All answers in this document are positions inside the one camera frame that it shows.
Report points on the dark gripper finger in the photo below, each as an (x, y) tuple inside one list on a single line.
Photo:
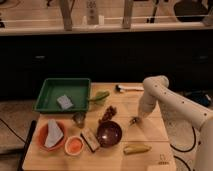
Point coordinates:
[(134, 120)]

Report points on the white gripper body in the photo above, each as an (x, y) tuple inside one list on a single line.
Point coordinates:
[(146, 106)]

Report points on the white handled fork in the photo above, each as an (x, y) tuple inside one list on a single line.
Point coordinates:
[(122, 88)]

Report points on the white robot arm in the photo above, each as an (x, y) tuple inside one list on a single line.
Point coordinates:
[(200, 117)]

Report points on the brown toy grapes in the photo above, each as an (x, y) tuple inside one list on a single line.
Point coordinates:
[(109, 113)]

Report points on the yellow toy banana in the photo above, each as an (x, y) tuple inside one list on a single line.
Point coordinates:
[(136, 148)]

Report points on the dark purple bowl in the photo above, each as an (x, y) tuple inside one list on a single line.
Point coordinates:
[(109, 134)]

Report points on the green toy vegetable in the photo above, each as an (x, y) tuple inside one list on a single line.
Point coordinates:
[(99, 97)]

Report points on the brown eraser block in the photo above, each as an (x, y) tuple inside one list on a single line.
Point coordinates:
[(90, 139)]

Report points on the grey brown toy mushroom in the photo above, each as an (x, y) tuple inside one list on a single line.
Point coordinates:
[(79, 119)]

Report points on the green plastic tray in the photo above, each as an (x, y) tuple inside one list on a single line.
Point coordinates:
[(77, 89)]

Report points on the small orange cup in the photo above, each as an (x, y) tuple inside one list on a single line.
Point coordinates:
[(74, 145)]

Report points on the grey sponge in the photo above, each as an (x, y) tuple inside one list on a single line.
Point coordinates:
[(64, 102)]

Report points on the grey cloth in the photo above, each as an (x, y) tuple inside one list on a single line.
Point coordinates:
[(54, 135)]

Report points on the orange bowl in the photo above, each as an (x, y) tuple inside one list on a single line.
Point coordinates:
[(42, 134)]

